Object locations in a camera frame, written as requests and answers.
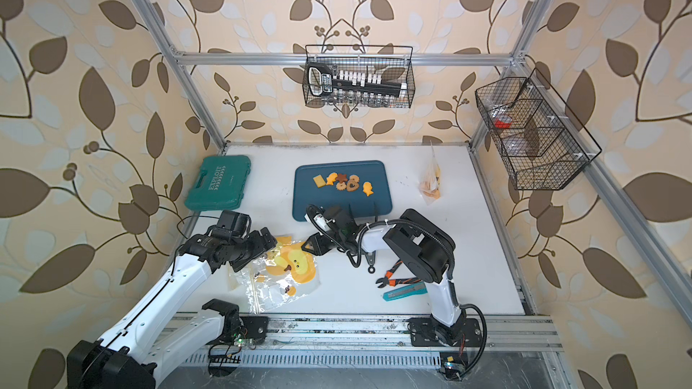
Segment black tongs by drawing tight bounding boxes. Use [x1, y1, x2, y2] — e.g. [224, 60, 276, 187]
[347, 223, 384, 274]

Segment clear resealable duck bag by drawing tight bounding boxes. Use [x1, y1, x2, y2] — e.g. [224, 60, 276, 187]
[418, 145, 442, 205]

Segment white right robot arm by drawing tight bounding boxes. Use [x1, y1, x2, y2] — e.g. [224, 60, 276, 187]
[302, 205, 464, 328]

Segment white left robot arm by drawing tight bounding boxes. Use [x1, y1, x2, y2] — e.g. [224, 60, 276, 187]
[66, 211, 277, 388]

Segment orange fish cookie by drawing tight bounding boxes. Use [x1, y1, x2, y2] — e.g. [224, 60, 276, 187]
[362, 182, 374, 196]

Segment dark blue tray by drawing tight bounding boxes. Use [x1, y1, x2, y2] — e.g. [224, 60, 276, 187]
[292, 160, 393, 222]

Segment stack of duck bags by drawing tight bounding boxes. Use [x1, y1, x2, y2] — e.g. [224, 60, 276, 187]
[237, 236, 321, 313]

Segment green plastic tool case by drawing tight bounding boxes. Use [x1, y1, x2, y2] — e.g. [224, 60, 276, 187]
[185, 155, 252, 212]

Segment orange black pliers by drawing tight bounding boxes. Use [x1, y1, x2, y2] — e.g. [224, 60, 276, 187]
[375, 258, 423, 289]

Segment teal utility knife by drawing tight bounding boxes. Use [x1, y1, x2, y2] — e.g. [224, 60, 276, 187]
[383, 283, 427, 302]

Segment black socket set holder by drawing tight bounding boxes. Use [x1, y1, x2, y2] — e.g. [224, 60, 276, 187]
[305, 63, 409, 98]

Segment red item in basket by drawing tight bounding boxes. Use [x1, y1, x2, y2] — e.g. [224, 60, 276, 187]
[493, 115, 513, 130]

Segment ring cookie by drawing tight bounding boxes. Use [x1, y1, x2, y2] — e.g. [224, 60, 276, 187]
[346, 175, 360, 192]

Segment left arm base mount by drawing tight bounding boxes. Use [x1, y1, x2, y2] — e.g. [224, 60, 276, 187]
[202, 299, 270, 377]

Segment black wire basket back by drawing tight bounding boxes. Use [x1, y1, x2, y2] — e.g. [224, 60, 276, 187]
[302, 43, 416, 109]

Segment black wire basket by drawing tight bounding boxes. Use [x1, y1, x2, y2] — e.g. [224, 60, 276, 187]
[302, 43, 416, 109]
[475, 68, 602, 191]

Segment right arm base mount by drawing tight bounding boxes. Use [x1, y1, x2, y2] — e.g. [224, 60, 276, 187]
[407, 309, 488, 381]

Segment black wire basket right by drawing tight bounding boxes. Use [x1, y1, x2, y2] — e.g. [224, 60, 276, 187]
[475, 68, 602, 191]

